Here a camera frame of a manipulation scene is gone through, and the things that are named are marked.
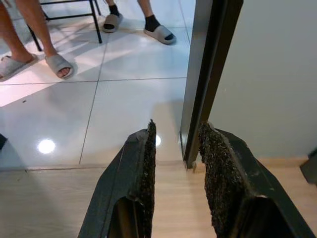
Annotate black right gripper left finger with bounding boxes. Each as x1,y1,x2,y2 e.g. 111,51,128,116
78,120,157,238

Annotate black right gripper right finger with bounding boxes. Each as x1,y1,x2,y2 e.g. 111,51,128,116
198,122,317,238

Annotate grey open-toe slipper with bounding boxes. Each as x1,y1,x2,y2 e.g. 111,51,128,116
0,55,40,82
44,54,78,80

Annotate beige slide slipper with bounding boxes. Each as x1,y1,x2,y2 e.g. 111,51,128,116
143,24,177,45
102,13,124,34

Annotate black metal chair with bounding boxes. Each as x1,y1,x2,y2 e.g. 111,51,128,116
26,0,104,52

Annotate person leg with black sock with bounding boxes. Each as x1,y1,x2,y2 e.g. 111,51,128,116
106,0,122,16
137,0,174,40

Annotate bare person leg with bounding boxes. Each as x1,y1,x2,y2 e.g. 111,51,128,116
14,0,74,77
0,0,27,60

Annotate dark door frame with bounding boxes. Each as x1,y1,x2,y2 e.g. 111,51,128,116
178,0,245,171

